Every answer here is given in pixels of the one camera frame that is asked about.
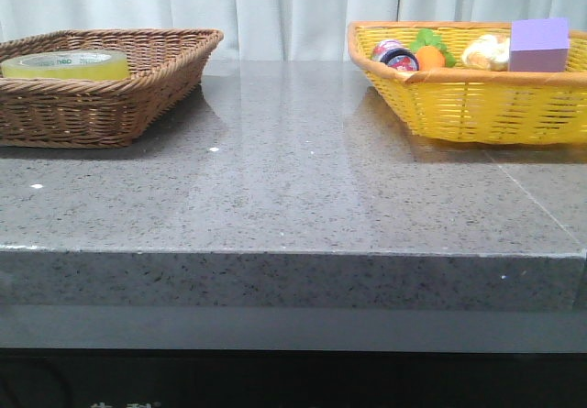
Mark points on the orange toy carrot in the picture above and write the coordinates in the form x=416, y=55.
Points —
x=430, y=51

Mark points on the purple foam block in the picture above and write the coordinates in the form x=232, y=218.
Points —
x=539, y=45

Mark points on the yellow packing tape roll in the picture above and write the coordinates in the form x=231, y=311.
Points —
x=92, y=65

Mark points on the small round jar dark lid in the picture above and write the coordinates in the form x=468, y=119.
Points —
x=394, y=54

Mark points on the yellow wicker basket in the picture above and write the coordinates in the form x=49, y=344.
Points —
x=465, y=105

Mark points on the cream toy bread roll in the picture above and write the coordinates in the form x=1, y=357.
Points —
x=489, y=52

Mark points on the brown wicker basket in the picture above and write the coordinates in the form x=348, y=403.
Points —
x=165, y=64

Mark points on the white curtain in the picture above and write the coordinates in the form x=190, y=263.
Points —
x=269, y=30

